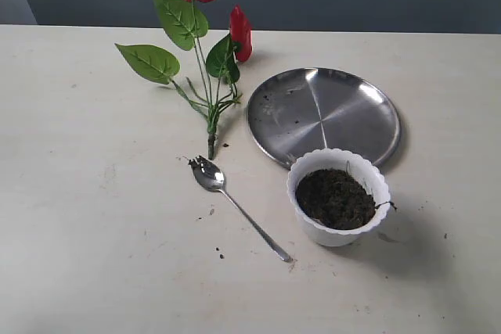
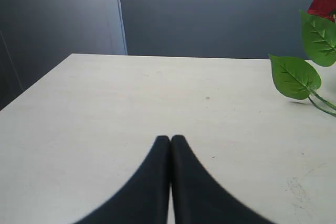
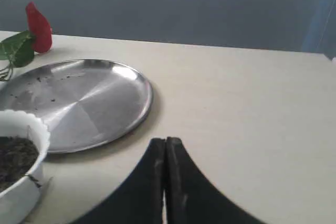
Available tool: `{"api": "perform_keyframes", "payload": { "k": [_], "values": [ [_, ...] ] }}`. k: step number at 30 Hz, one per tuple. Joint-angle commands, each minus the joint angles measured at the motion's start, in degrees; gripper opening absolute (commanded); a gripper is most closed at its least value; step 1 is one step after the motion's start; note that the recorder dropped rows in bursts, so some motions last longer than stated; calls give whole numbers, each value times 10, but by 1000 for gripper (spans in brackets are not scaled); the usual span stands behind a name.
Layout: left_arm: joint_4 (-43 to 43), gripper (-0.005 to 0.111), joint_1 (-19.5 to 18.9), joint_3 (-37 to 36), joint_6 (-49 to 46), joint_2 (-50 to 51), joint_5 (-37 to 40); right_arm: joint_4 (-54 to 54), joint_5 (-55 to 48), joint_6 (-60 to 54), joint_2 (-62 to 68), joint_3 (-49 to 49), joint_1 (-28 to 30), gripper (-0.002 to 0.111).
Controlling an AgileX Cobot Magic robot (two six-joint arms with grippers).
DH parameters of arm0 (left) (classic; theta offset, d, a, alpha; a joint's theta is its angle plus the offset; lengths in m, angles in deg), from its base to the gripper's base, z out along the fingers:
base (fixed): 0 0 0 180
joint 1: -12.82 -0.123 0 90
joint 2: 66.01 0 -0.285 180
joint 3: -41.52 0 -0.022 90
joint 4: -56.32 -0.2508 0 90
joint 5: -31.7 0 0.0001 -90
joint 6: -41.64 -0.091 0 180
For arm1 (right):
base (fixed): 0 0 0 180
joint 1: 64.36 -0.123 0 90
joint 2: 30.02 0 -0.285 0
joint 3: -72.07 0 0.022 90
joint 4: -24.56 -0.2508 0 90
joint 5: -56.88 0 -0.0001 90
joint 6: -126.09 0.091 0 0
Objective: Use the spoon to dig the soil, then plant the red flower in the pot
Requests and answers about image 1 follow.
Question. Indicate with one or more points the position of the metal spork spoon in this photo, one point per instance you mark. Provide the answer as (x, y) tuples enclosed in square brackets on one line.
[(212, 179)]

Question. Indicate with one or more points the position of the white scalloped plastic pot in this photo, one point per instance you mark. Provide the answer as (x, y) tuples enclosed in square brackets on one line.
[(367, 175)]

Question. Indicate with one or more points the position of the round stainless steel plate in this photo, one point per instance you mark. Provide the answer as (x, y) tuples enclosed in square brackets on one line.
[(304, 109)]

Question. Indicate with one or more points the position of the artificial red anthurium plant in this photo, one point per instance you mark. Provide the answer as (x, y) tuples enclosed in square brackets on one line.
[(185, 25)]

